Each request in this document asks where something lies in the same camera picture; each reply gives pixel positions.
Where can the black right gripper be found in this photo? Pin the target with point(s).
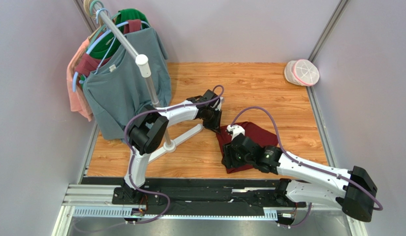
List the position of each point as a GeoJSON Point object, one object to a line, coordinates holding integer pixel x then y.
{"type": "Point", "coordinates": [230, 152]}

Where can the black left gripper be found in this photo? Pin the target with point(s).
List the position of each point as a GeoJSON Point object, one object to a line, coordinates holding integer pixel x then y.
{"type": "Point", "coordinates": [215, 126]}

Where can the dark red cloth napkin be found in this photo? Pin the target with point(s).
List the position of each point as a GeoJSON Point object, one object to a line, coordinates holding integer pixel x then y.
{"type": "Point", "coordinates": [256, 133]}

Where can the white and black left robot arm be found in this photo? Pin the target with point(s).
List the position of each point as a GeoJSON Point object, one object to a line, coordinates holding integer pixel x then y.
{"type": "Point", "coordinates": [145, 132]}

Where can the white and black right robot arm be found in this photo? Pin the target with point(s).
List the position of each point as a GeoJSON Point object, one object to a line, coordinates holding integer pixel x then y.
{"type": "Point", "coordinates": [353, 191]}

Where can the silver and white clothes rack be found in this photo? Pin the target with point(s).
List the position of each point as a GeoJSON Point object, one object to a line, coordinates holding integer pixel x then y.
{"type": "Point", "coordinates": [140, 61]}

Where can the blue-grey t-shirt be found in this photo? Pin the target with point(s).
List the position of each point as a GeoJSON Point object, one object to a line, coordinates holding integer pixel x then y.
{"type": "Point", "coordinates": [117, 91]}

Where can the white and pink mesh bag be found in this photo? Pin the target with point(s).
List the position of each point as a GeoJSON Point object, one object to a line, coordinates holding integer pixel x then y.
{"type": "Point", "coordinates": [301, 72]}

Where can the green t-shirt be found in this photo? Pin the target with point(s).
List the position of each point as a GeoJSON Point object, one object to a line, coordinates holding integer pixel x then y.
{"type": "Point", "coordinates": [124, 19]}

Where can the pink t-shirt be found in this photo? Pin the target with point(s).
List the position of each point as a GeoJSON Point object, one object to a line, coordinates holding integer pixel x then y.
{"type": "Point", "coordinates": [77, 100]}

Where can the dark red t-shirt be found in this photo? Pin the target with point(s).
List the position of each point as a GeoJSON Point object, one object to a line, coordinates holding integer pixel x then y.
{"type": "Point", "coordinates": [88, 64]}

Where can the light blue clothes hanger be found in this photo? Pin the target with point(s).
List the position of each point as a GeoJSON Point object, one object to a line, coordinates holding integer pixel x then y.
{"type": "Point", "coordinates": [95, 38]}

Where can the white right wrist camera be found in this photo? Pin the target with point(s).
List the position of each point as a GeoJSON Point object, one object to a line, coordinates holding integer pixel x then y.
{"type": "Point", "coordinates": [235, 130]}

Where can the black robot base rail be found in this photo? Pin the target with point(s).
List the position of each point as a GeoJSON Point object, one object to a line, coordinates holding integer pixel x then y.
{"type": "Point", "coordinates": [193, 198]}

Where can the aluminium frame post right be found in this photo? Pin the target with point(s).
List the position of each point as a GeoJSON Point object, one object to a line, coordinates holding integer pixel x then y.
{"type": "Point", "coordinates": [332, 22]}

